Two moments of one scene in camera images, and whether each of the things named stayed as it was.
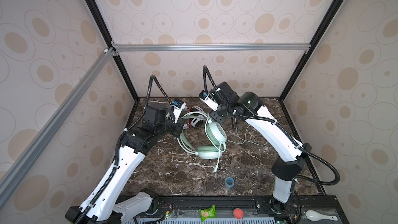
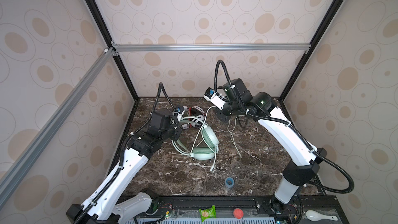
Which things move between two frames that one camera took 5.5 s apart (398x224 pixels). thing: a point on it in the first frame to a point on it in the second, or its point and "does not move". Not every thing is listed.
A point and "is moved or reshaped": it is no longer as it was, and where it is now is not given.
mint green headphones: x=216 y=136 is moved or reshaped
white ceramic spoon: x=312 y=215 does not move
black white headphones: x=198 y=121 does not move
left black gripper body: x=169 y=126 does not move
